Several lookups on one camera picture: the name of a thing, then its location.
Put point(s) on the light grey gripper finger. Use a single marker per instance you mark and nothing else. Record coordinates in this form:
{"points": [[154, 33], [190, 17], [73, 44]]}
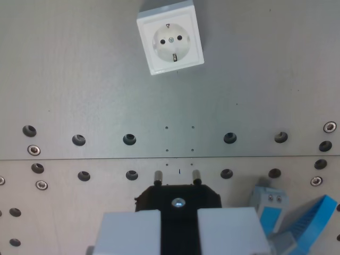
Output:
{"points": [[231, 231], [127, 233]]}

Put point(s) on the black two-pin power plug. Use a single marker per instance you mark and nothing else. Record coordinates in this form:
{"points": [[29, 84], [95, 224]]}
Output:
{"points": [[178, 228]]}

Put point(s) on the silver hex socket screw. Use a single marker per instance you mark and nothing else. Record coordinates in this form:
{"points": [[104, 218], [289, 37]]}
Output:
{"points": [[41, 184], [34, 150], [1, 180], [329, 127], [316, 181]]}

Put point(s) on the blue and white terminal module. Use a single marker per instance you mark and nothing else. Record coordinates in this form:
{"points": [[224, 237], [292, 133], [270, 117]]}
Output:
{"points": [[271, 215]]}

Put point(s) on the blue ribbed plastic holder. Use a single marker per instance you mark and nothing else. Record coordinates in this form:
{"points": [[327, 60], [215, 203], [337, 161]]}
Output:
{"points": [[313, 220]]}

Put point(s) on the white wall socket box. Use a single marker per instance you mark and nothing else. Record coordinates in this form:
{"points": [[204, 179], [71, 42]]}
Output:
{"points": [[170, 42]]}

